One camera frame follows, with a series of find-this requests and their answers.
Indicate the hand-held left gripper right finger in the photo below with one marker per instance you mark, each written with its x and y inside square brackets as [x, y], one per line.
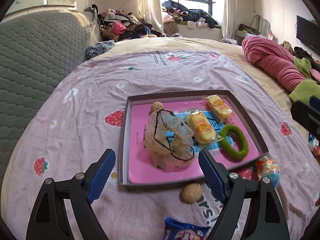
[211, 177]

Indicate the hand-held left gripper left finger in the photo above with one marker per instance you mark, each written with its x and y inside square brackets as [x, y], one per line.
[100, 177]

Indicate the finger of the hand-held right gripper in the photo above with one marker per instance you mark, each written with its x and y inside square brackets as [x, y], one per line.
[303, 117]

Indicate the dark grey shallow box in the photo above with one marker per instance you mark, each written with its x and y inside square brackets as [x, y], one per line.
[124, 140]

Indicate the yellow snack packet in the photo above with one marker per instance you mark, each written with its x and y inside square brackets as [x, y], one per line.
[200, 127]
[220, 107]

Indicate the beige sheer scrunchie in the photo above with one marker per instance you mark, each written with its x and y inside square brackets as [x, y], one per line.
[162, 142]

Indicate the blue snack packet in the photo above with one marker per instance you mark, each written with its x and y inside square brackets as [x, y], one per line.
[182, 232]

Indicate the walnut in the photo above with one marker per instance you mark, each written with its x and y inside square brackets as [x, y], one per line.
[156, 106]
[192, 193]

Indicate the green cloth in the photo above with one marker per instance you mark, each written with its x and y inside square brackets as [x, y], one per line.
[305, 90]

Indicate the colourful shiny wrapper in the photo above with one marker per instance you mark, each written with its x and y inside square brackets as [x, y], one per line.
[315, 146]

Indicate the white and blue wrapped snack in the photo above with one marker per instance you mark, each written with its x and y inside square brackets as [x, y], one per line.
[270, 168]

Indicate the pink blanket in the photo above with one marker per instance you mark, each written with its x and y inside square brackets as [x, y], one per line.
[270, 57]

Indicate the black television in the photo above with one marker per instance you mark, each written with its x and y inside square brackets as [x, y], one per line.
[308, 31]

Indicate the pink strawberry print bedsheet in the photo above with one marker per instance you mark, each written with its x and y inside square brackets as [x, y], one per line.
[87, 85]

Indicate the white chair back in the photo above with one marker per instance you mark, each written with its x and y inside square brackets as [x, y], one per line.
[262, 25]

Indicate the dark blue patterned cloth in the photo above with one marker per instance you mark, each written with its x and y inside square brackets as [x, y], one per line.
[100, 49]

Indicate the white curtain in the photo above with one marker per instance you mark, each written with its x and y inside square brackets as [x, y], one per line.
[150, 2]
[231, 7]

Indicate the grey quilted headboard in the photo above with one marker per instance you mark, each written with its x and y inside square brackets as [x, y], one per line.
[32, 60]

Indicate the pile of mixed clothes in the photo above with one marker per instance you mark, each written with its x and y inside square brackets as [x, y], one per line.
[122, 27]

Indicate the clothes heap on windowsill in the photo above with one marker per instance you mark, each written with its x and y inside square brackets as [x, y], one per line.
[190, 15]

